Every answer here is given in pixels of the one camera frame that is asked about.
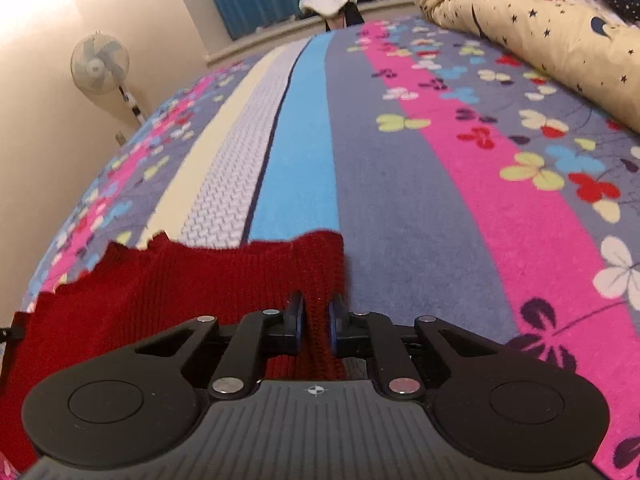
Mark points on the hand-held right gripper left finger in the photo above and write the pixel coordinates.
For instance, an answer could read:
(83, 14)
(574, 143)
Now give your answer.
(292, 327)

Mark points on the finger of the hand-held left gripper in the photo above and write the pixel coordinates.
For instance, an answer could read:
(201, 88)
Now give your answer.
(11, 333)

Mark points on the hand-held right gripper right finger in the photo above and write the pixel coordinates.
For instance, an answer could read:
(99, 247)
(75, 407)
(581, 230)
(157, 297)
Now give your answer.
(345, 330)

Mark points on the red knitted sweater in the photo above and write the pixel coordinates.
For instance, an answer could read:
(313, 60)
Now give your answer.
(150, 300)

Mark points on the white clothes pile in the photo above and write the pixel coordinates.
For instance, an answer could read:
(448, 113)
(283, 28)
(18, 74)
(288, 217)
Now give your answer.
(325, 0)

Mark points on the floral striped blanket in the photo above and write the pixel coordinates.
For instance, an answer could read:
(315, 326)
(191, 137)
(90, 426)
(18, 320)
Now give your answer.
(425, 185)

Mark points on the white standing fan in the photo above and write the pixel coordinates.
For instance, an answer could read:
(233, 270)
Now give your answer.
(100, 67)

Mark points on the dark chair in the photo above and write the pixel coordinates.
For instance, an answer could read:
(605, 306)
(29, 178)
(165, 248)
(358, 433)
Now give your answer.
(345, 17)

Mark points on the star print cream quilt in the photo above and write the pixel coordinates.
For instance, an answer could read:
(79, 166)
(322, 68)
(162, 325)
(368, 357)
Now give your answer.
(540, 25)

